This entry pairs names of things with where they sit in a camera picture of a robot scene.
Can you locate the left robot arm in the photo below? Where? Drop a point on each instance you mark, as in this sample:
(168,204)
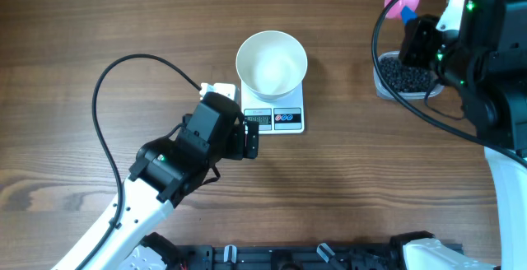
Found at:
(165,171)

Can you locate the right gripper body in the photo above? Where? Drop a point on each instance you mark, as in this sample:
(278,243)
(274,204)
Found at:
(422,47)

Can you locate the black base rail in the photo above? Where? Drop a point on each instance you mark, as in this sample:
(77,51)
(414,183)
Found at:
(351,256)

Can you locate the white digital kitchen scale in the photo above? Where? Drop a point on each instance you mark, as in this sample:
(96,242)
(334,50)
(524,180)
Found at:
(285,115)

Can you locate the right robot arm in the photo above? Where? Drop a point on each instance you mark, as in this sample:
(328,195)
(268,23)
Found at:
(478,47)

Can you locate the white bowl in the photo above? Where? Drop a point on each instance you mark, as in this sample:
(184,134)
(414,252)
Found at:
(271,64)

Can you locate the black beans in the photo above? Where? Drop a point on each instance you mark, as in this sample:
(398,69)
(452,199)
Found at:
(404,79)

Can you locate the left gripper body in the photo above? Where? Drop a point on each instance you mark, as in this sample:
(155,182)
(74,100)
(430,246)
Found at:
(235,147)

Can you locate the clear plastic container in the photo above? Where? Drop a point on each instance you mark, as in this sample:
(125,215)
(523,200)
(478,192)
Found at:
(419,95)

